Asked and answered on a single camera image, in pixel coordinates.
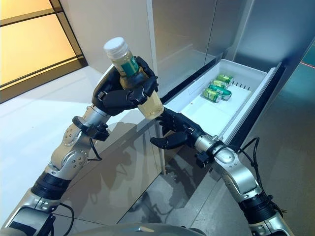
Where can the dark steel fridge drawer front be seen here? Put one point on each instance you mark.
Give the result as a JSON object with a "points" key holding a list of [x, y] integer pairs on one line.
{"points": [[265, 103]]}

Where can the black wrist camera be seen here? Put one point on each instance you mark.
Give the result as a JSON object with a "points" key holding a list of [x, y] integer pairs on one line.
{"points": [[101, 132], [203, 157]]}

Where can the tall white cabinet panel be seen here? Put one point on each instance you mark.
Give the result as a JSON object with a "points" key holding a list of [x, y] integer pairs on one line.
{"points": [[98, 24]]}

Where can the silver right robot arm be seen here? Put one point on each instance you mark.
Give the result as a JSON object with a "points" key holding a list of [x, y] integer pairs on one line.
{"points": [[236, 177]]}

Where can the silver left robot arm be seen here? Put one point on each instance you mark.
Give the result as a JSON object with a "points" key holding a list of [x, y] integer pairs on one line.
{"points": [[71, 157]]}

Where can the white fridge drawer bin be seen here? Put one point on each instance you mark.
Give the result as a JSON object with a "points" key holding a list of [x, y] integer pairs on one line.
{"points": [[209, 113]]}

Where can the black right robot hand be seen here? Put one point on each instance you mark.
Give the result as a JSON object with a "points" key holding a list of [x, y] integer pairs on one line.
{"points": [[179, 137]]}

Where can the black framed orange window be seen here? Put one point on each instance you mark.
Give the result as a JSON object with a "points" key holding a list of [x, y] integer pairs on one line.
{"points": [[29, 44]]}

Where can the white counter cabinet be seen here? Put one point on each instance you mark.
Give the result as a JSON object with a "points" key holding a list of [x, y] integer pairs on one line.
{"points": [[29, 118]]}

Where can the narrow stainless fridge door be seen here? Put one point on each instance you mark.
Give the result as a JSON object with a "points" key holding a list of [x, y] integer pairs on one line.
{"points": [[229, 24]]}

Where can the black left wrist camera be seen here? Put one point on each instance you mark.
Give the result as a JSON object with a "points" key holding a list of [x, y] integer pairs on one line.
{"points": [[101, 132]]}

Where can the yellow drink bottle white cap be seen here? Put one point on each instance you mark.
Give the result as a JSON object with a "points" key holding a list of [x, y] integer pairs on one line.
{"points": [[150, 107]]}

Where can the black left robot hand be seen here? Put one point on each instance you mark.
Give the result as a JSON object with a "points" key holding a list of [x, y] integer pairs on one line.
{"points": [[113, 98]]}

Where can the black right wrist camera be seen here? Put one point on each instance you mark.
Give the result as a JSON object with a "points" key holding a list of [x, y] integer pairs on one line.
{"points": [[203, 157]]}

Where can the teal green drink can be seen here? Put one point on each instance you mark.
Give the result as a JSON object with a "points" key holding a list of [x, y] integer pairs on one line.
{"points": [[225, 93]]}

